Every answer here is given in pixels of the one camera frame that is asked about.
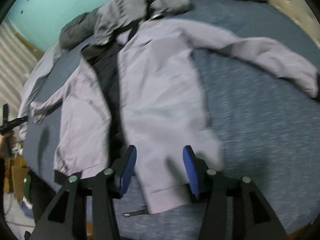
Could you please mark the dark grey duvet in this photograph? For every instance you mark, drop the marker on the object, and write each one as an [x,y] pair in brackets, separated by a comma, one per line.
[75,30]

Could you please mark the grey knit hoodie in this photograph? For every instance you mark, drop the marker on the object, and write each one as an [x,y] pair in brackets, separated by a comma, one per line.
[140,7]

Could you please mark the bed with blue sheet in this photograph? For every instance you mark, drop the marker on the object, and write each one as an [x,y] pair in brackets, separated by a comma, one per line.
[250,120]

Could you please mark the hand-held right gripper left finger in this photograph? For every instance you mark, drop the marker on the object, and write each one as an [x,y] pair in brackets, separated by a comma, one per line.
[127,172]

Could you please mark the wooden board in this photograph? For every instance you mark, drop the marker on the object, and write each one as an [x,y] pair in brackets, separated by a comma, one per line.
[30,42]

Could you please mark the light grey jacket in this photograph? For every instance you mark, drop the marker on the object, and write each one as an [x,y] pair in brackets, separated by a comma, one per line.
[160,100]

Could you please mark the cream tufted headboard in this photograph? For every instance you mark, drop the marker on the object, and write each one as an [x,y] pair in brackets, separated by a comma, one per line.
[290,2]

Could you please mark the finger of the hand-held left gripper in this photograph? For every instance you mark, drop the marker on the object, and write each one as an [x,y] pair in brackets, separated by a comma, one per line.
[18,122]

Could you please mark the beige striped curtain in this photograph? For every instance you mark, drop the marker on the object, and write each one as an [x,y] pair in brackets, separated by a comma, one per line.
[12,62]

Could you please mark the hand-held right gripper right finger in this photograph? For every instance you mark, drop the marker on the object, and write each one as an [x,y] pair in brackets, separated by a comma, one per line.
[191,172]

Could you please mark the light grey pillow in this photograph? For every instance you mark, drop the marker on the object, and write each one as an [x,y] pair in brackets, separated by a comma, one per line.
[37,72]

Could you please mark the cardboard box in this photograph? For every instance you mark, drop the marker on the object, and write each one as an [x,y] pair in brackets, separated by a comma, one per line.
[18,177]

